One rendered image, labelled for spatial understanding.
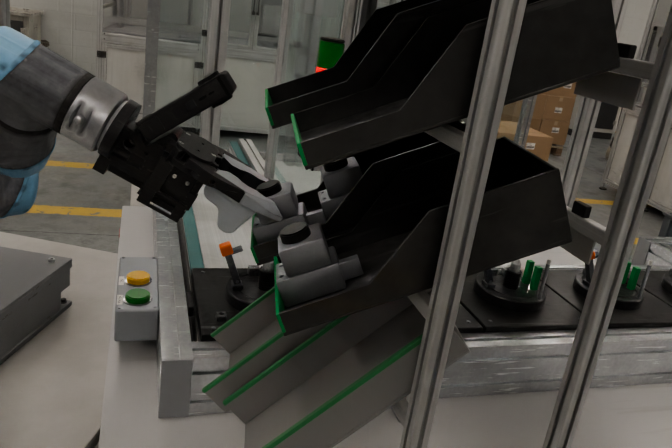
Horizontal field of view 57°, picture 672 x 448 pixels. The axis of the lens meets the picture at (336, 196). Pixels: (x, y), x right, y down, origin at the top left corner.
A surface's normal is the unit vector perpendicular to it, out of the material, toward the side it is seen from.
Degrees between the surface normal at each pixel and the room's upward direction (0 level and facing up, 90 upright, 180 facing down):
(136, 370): 0
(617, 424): 0
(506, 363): 90
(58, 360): 0
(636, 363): 90
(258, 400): 90
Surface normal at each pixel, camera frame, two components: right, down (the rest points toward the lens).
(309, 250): 0.11, 0.32
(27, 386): 0.14, -0.94
